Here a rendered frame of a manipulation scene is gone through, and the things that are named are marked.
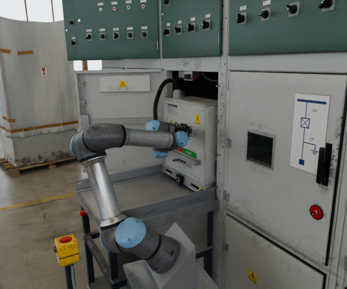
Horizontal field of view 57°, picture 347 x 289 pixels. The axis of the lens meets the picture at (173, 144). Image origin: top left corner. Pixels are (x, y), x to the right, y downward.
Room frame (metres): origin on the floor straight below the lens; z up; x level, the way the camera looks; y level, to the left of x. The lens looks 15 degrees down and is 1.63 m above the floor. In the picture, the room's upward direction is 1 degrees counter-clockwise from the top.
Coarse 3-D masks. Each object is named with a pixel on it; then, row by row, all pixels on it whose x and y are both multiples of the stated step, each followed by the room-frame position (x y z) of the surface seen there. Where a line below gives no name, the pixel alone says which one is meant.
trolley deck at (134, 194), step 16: (160, 176) 2.11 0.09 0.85; (80, 192) 1.85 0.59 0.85; (128, 192) 1.84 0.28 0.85; (144, 192) 1.83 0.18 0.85; (160, 192) 1.83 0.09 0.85; (176, 192) 1.82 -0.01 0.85; (192, 192) 1.82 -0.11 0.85; (96, 208) 1.62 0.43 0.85; (128, 208) 1.61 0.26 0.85; (192, 208) 1.61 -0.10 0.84; (208, 208) 1.66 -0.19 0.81; (96, 224) 1.49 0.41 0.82; (160, 224) 1.51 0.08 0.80
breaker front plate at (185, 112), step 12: (180, 108) 1.95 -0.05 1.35; (192, 108) 1.84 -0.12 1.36; (204, 108) 1.73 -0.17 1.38; (168, 120) 2.09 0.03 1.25; (180, 120) 1.96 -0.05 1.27; (192, 120) 1.84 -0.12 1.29; (204, 120) 1.73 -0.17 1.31; (204, 132) 1.73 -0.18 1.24; (192, 144) 1.84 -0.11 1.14; (204, 144) 1.73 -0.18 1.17; (168, 156) 2.10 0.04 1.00; (180, 168) 1.96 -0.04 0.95; (192, 168) 1.84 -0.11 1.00
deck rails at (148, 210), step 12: (144, 168) 2.11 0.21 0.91; (156, 168) 2.15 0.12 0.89; (84, 180) 1.90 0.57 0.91; (120, 180) 2.02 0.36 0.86; (132, 180) 2.03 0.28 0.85; (204, 192) 1.69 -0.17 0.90; (156, 204) 1.54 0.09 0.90; (168, 204) 1.57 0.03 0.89; (180, 204) 1.61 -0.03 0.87; (192, 204) 1.64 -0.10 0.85; (132, 216) 1.47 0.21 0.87; (144, 216) 1.50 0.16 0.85
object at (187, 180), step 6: (162, 168) 2.16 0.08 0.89; (168, 168) 2.08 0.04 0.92; (168, 174) 2.08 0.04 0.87; (174, 174) 2.01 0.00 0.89; (186, 180) 1.88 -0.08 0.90; (192, 180) 1.82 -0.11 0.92; (192, 186) 1.82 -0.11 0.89; (198, 186) 1.76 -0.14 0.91; (204, 186) 1.72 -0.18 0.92; (210, 186) 1.72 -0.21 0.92
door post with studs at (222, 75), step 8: (224, 0) 1.69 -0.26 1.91; (224, 8) 1.68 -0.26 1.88; (224, 16) 1.68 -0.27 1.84; (224, 24) 1.68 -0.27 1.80; (224, 32) 1.68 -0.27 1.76; (224, 40) 1.68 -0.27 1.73; (224, 48) 1.68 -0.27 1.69; (224, 56) 1.68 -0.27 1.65; (224, 64) 1.68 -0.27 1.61; (224, 72) 1.67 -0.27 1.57; (224, 80) 1.67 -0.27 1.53; (224, 88) 1.67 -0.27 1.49; (224, 96) 1.67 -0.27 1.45; (224, 104) 1.67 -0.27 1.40; (224, 112) 1.67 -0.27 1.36; (224, 120) 1.67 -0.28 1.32; (216, 168) 1.73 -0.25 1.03; (216, 176) 1.73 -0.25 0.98; (216, 184) 1.72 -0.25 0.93; (216, 192) 1.72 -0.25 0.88
